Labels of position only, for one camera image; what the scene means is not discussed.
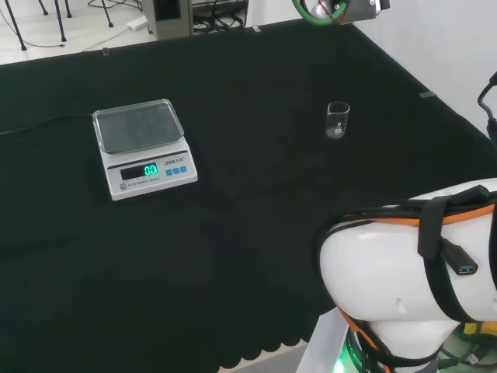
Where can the white power strip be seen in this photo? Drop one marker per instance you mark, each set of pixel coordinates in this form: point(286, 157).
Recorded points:
point(137, 23)

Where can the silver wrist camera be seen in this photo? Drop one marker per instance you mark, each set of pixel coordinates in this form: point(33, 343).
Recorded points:
point(361, 11)

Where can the black tripod leg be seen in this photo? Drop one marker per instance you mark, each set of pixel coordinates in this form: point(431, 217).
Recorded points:
point(107, 13)
point(17, 33)
point(60, 23)

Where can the white electronic balance steel pan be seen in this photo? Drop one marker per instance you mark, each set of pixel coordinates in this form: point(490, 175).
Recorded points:
point(151, 182)

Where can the small clear glass beaker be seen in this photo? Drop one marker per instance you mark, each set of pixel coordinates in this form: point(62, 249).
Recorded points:
point(337, 120)

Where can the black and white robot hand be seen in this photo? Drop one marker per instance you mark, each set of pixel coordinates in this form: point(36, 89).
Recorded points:
point(320, 9)

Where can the black bench cloth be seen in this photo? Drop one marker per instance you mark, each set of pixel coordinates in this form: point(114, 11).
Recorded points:
point(233, 233)

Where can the grey metal cabinet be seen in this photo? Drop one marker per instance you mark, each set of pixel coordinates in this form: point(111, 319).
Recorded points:
point(167, 19)

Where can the yellow stop button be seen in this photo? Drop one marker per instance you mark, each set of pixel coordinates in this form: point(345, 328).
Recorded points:
point(471, 329)

